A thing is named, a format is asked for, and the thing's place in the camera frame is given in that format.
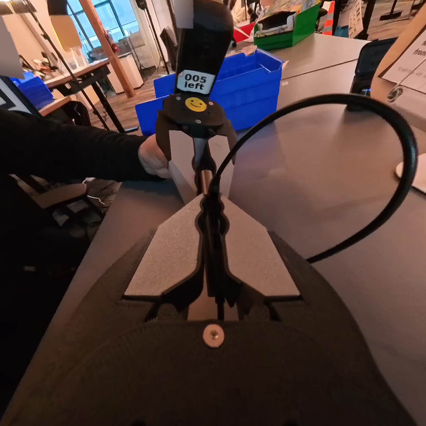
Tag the laminated instruction sheet on stand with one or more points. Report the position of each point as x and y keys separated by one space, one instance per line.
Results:
x=386 y=56

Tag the black legged background desk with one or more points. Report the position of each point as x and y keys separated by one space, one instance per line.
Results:
x=80 y=71

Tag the person's left hand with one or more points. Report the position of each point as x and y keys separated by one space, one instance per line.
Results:
x=153 y=159

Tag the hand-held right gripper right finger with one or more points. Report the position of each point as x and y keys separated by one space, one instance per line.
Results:
x=263 y=263

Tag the white cabinet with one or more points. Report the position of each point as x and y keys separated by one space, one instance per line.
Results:
x=128 y=73

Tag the red and white bag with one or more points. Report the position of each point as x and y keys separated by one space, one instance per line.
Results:
x=243 y=33

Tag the blue plastic bin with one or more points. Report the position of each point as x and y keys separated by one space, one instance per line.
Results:
x=33 y=90
x=246 y=86

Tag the orange traffic cone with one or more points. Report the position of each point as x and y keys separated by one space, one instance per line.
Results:
x=328 y=18

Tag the black framed sign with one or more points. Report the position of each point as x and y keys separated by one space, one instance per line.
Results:
x=13 y=96

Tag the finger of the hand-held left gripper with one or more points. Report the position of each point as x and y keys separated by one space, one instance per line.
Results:
x=222 y=156
x=181 y=156

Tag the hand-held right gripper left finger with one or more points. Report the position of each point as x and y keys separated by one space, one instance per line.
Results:
x=159 y=263

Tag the white clipboard stand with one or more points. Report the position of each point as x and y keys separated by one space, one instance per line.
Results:
x=417 y=179

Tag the printed instruction sheet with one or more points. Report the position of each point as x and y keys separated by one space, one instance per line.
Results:
x=412 y=66

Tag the black power adapter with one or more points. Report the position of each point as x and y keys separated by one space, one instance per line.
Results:
x=366 y=66

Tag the person's left forearm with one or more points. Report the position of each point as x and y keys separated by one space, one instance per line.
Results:
x=66 y=146

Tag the green plastic bin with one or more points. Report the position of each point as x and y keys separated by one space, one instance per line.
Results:
x=289 y=33

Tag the black office chair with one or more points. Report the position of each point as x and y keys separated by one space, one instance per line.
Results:
x=60 y=196

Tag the black pole stand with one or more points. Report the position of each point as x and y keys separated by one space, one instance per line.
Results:
x=156 y=40

